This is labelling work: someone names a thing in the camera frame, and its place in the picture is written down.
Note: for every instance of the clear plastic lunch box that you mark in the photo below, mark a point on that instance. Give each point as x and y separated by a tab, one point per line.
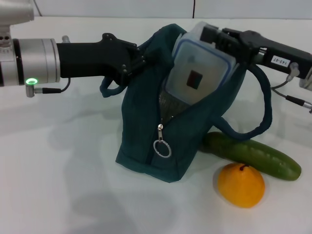
195	61

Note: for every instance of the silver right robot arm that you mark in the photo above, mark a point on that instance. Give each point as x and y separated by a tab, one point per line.
306	83

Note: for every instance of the green cucumber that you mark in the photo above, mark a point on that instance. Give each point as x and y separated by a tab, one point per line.
256	153

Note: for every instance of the orange yellow pear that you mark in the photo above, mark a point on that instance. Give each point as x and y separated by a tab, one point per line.
241	187

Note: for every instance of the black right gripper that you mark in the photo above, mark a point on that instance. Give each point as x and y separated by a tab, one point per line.
268	53

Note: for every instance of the dark blue fabric bag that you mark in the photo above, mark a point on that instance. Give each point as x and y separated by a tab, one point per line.
195	126

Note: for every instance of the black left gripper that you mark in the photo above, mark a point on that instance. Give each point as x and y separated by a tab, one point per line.
85	59

